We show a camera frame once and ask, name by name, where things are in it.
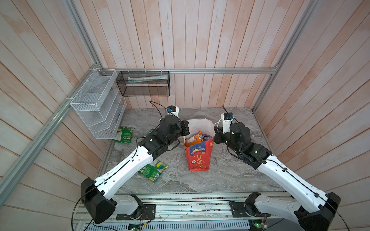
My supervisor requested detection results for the red paper bag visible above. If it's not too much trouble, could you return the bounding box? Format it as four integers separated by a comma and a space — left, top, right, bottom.
184, 119, 215, 172

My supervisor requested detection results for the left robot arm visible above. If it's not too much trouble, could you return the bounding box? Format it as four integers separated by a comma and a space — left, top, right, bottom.
80, 115, 190, 224

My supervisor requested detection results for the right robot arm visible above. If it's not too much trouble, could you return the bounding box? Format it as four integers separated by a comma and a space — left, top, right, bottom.
214, 120, 341, 231

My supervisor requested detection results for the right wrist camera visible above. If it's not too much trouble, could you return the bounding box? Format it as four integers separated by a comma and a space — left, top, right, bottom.
221, 112, 234, 133

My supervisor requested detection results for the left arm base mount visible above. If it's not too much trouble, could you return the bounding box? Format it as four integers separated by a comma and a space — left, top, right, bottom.
114, 194, 157, 220

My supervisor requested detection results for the orange candy bag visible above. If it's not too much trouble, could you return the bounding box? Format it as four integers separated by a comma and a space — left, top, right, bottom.
185, 130, 203, 147

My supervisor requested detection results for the green candy bag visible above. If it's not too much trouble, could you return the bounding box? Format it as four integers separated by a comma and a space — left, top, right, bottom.
138, 160, 168, 182
115, 127, 135, 143

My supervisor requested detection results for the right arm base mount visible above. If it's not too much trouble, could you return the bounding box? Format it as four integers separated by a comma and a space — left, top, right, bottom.
228, 192, 271, 218

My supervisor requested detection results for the aluminium frame rail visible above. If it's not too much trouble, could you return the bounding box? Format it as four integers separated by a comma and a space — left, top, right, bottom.
0, 0, 321, 207

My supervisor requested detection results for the black wire mesh basket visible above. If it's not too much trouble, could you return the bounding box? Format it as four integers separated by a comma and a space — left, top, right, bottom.
116, 70, 171, 97

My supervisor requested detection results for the purple candy bag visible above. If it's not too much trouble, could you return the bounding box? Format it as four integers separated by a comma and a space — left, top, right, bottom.
202, 134, 214, 141

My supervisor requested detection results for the white wire mesh shelf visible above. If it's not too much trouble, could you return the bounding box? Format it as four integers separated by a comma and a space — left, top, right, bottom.
71, 68, 127, 140

